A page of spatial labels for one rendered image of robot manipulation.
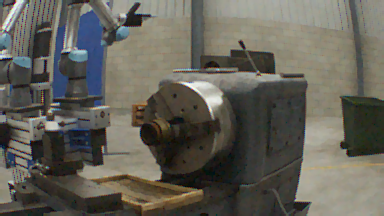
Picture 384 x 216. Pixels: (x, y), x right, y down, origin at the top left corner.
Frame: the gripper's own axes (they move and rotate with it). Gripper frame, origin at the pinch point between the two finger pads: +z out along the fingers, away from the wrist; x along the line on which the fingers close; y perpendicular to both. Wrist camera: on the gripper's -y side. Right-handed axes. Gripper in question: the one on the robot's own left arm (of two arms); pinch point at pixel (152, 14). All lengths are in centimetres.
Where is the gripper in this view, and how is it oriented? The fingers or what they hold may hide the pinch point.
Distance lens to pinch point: 267.8
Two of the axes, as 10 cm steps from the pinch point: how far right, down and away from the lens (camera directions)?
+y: -0.9, 9.8, 2.0
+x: 6.4, 2.1, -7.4
